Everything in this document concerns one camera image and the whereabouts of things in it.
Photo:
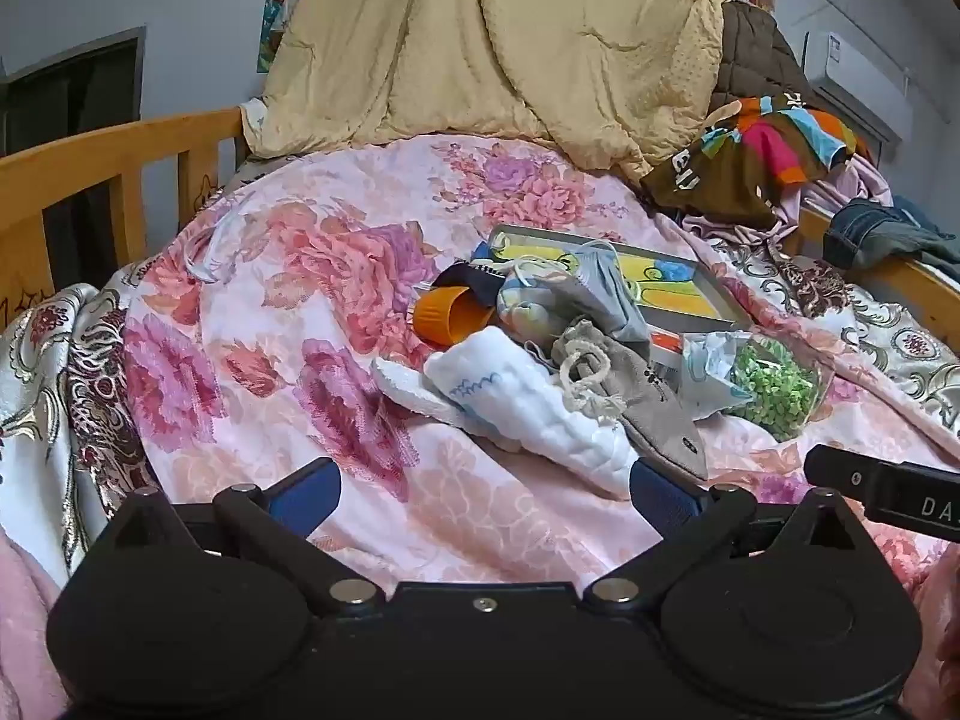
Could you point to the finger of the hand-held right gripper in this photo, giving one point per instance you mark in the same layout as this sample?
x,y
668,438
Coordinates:
x,y
840,472

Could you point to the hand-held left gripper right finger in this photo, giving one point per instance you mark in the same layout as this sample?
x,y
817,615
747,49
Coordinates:
x,y
664,499

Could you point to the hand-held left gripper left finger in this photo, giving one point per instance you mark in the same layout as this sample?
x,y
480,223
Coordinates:
x,y
304,499

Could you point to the grey shark sock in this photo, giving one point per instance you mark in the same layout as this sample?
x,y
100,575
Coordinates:
x,y
652,405

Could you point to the white waffle towel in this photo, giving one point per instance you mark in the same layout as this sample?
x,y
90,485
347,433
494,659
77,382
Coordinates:
x,y
525,397

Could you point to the grey shallow box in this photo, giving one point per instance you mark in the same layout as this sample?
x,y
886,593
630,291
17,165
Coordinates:
x,y
718,292

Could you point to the grey cloth garment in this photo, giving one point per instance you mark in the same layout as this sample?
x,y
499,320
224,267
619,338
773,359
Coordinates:
x,y
607,292

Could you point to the orange cup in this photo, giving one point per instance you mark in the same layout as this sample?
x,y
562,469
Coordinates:
x,y
450,319

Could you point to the blue orange striped sock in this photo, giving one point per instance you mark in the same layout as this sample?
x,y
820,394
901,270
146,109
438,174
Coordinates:
x,y
525,307

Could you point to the dark navy sock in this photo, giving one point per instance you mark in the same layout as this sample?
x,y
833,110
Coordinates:
x,y
465,277

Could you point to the person's right hand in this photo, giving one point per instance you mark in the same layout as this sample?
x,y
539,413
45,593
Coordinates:
x,y
941,630

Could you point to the bag of green beads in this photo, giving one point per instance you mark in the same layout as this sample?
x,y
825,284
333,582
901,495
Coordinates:
x,y
772,386

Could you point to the white blue plastic packet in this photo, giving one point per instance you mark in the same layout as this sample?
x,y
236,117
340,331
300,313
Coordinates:
x,y
709,375

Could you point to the pink floral quilt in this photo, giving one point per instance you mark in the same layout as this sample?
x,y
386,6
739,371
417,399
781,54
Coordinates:
x,y
262,315

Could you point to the yellow blue cartoon cloth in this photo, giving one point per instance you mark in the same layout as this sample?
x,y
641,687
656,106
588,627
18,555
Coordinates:
x,y
675,289

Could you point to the blue jeans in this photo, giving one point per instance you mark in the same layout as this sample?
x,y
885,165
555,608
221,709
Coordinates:
x,y
862,229

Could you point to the grey-green garment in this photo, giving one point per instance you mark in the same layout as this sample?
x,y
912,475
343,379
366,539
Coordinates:
x,y
930,244

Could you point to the lilac cloth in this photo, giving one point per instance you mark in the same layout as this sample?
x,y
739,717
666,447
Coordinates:
x,y
862,180

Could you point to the pink fluffy blanket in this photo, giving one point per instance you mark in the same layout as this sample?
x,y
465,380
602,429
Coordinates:
x,y
22,615

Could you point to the brown multicolour striped garment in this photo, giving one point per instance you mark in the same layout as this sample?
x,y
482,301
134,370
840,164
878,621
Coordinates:
x,y
720,172

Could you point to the white air conditioner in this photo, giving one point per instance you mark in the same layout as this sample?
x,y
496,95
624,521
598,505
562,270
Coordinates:
x,y
847,64

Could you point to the brown quilted coat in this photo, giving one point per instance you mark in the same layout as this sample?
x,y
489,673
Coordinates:
x,y
750,52

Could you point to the beige dotted quilt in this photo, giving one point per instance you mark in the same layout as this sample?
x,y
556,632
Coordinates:
x,y
487,52

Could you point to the wooden bed frame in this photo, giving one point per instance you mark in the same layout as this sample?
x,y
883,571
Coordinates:
x,y
75,157

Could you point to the teal wall poster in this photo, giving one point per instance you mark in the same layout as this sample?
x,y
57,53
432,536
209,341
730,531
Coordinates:
x,y
274,15

